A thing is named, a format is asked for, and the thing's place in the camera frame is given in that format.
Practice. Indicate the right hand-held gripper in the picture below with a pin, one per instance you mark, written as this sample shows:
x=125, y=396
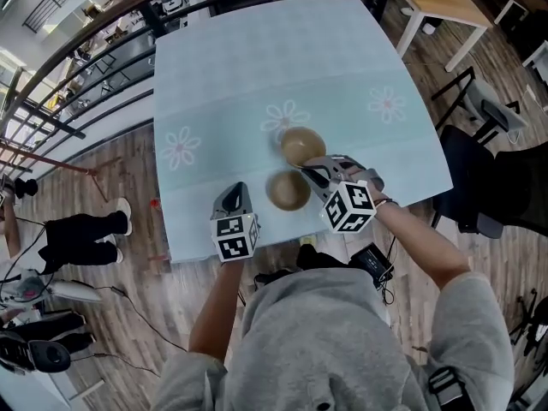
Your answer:
x=349, y=208

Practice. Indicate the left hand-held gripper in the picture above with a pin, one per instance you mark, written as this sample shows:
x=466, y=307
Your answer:
x=233, y=238

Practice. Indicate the person's right forearm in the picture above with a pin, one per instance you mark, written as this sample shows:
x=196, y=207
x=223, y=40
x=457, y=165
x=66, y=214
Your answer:
x=419, y=246

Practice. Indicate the person's left forearm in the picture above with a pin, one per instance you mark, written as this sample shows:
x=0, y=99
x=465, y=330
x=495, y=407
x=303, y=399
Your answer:
x=214, y=315

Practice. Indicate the person's right hand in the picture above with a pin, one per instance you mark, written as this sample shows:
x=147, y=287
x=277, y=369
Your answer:
x=372, y=184

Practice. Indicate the black wristband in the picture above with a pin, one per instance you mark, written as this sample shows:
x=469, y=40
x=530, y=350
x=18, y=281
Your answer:
x=385, y=202

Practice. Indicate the person's beige shoe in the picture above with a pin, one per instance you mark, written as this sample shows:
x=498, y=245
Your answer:
x=308, y=240

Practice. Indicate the red white cup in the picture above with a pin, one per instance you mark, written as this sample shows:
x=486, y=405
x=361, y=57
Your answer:
x=155, y=204

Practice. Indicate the person's black trousers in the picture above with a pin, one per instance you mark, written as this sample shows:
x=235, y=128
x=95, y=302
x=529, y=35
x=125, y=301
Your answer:
x=321, y=259

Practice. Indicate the black control box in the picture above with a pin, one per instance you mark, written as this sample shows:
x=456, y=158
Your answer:
x=370, y=266

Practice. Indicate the light blue floral tablecloth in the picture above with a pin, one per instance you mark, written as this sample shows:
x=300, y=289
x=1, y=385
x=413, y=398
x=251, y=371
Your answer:
x=257, y=58

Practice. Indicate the black office chair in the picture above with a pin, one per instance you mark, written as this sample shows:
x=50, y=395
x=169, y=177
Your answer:
x=466, y=174

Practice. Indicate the person's grey shirt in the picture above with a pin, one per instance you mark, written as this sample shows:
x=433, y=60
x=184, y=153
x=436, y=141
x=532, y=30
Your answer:
x=321, y=349

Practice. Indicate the grey chair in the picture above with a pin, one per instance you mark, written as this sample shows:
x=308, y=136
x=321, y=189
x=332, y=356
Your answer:
x=484, y=97

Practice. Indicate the brown wooden coat stand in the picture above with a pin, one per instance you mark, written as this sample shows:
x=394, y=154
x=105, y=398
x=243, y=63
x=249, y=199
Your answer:
x=51, y=159

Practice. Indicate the black railing with wooden handrail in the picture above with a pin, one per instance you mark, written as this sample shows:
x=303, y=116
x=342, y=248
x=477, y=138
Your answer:
x=156, y=24

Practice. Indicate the black cloth bundle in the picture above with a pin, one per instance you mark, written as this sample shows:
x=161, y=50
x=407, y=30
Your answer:
x=25, y=186

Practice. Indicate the grey black gripper device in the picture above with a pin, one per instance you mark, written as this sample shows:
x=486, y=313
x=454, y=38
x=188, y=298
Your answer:
x=47, y=353

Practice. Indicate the white side table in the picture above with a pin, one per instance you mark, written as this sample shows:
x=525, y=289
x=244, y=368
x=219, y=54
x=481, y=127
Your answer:
x=537, y=58

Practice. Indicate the black chair base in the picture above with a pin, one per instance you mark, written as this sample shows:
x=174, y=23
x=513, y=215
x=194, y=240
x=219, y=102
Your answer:
x=537, y=328

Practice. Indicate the black metal railing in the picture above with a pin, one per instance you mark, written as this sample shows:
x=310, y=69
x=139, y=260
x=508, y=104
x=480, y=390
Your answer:
x=51, y=4

